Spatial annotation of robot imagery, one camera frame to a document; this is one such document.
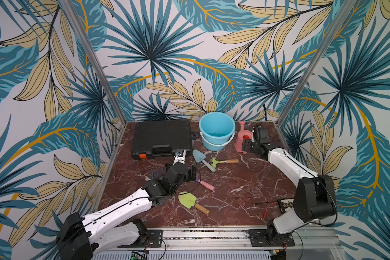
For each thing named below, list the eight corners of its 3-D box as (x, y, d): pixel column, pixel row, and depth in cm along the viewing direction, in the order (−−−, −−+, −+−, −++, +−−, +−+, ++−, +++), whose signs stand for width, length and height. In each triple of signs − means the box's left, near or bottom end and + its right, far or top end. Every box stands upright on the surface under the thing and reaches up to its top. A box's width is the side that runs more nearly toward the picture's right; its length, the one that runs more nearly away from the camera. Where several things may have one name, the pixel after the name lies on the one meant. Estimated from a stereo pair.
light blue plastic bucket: (199, 155, 104) (200, 138, 90) (199, 130, 118) (199, 111, 103) (232, 156, 104) (238, 138, 90) (228, 130, 118) (232, 112, 103)
